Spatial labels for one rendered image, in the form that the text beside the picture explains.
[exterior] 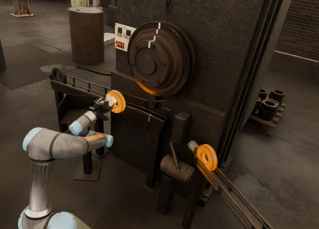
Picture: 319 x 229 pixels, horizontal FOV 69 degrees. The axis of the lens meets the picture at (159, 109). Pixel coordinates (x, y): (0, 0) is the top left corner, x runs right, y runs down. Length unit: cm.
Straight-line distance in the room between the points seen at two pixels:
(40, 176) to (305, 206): 212
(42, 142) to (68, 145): 11
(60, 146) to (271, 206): 182
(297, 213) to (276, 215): 20
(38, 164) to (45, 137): 13
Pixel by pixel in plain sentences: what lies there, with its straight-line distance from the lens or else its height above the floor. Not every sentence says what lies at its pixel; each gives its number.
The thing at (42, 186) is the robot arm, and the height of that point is 72.
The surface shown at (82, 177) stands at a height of 1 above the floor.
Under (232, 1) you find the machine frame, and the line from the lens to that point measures 139.
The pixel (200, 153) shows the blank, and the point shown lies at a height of 71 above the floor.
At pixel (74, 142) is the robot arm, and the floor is 93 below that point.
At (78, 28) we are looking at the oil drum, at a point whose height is 63.
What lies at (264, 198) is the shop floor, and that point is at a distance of 236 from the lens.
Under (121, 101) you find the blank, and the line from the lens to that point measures 151.
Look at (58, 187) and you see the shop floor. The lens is 216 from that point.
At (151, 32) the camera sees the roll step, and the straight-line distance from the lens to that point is 144.
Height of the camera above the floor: 161
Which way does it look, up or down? 31 degrees down
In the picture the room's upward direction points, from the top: 7 degrees clockwise
